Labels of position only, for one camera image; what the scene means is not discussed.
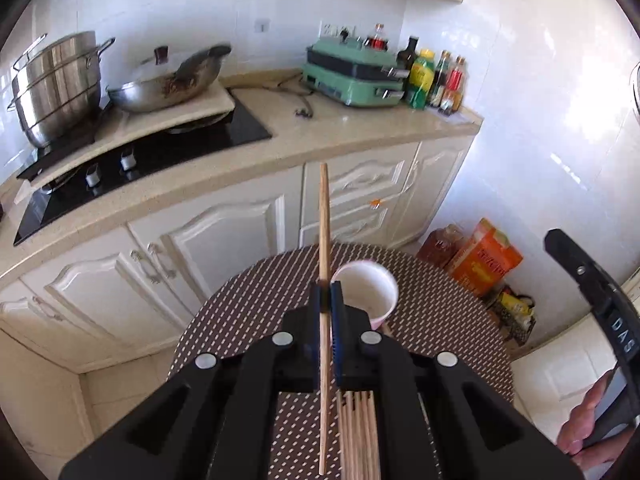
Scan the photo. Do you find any red label sauce bottle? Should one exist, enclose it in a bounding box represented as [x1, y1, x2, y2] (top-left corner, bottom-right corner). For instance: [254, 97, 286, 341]
[440, 56, 468, 113]

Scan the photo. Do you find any beige stone slab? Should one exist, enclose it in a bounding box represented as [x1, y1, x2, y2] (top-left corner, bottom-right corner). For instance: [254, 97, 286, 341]
[15, 82, 237, 188]

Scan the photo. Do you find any white base cabinet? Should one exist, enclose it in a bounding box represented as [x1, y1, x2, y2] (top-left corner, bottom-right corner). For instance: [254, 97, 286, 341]
[0, 135, 476, 373]

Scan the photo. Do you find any dark sauce bottle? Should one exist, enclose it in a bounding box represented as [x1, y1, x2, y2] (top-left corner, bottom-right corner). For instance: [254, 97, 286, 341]
[429, 50, 451, 108]

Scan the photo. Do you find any person's right hand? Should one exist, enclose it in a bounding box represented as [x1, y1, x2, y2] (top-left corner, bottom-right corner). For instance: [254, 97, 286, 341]
[556, 369, 637, 467]

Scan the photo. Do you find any green bottle with yellow cap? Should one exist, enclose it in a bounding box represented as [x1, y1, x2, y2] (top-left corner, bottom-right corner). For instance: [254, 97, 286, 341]
[404, 49, 437, 110]

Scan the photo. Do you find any pink cup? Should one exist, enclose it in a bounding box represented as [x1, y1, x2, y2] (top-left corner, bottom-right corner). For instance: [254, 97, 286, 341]
[329, 259, 401, 333]

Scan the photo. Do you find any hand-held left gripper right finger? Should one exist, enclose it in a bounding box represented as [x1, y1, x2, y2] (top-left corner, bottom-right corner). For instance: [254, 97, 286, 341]
[327, 281, 585, 480]

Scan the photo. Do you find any round metal strainer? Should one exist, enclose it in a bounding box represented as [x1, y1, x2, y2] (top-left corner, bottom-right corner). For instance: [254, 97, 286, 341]
[629, 62, 640, 126]

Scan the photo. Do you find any glass wok lid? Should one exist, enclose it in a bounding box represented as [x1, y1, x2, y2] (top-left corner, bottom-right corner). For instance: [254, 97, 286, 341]
[125, 46, 201, 83]

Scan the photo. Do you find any dark olive oil bottle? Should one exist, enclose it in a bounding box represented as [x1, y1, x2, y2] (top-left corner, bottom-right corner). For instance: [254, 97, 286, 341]
[397, 36, 420, 72]

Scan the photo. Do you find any amber cooking oil jug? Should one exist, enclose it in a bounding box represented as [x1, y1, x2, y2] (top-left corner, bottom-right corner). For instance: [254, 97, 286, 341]
[417, 224, 468, 268]

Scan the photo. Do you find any beige kitchen countertop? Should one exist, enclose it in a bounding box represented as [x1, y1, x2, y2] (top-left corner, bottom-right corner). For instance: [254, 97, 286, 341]
[0, 71, 485, 291]

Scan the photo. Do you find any white panelled door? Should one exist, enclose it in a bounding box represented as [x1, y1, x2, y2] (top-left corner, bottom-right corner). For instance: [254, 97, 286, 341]
[510, 310, 640, 446]

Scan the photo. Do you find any brown dotted tablecloth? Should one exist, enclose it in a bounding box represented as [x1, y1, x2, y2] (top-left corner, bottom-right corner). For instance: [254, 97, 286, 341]
[167, 242, 516, 480]

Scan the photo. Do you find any yellow packet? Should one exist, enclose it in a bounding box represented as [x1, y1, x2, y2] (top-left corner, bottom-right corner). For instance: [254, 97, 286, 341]
[500, 292, 527, 317]

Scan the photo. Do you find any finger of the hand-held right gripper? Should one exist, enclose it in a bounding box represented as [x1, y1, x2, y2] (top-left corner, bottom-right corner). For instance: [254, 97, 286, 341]
[544, 229, 640, 361]

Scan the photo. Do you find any pile of wooden chopsticks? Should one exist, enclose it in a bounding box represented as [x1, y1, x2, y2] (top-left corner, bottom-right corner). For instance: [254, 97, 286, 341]
[336, 390, 382, 480]

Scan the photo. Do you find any wooden chopstick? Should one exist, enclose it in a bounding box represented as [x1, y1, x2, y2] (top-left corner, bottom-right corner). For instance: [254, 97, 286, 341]
[318, 162, 332, 477]

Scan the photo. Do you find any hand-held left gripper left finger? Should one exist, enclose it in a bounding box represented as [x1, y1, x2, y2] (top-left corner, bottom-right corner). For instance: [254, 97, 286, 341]
[59, 282, 321, 480]

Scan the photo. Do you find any orange carton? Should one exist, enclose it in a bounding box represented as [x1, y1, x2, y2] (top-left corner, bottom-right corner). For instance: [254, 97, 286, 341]
[447, 217, 523, 298]

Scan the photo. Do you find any black power cable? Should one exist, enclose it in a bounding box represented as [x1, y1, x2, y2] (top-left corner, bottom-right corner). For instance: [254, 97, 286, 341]
[272, 72, 316, 120]

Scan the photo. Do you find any steel stockpot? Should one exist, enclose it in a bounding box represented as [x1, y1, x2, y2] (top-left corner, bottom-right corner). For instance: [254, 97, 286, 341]
[6, 30, 117, 150]

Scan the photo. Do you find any white wall socket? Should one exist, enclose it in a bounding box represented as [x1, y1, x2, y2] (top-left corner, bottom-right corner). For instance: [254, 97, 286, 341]
[320, 21, 357, 40]

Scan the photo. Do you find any black glass gas stove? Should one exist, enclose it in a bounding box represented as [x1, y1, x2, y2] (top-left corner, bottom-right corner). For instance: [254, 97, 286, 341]
[12, 87, 273, 247]

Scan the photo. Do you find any steel wok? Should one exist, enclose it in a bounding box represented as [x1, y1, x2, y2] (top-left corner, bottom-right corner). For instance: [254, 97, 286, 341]
[106, 44, 233, 113]

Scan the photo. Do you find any green electric grill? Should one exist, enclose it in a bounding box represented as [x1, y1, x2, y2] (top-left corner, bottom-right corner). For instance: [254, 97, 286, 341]
[301, 36, 408, 108]

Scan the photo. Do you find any dark cola bottle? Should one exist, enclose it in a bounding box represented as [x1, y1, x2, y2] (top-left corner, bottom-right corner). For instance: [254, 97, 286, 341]
[364, 23, 391, 52]

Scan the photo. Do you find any patterned bag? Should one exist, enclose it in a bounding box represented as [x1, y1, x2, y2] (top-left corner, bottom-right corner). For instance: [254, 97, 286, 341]
[487, 285, 537, 347]

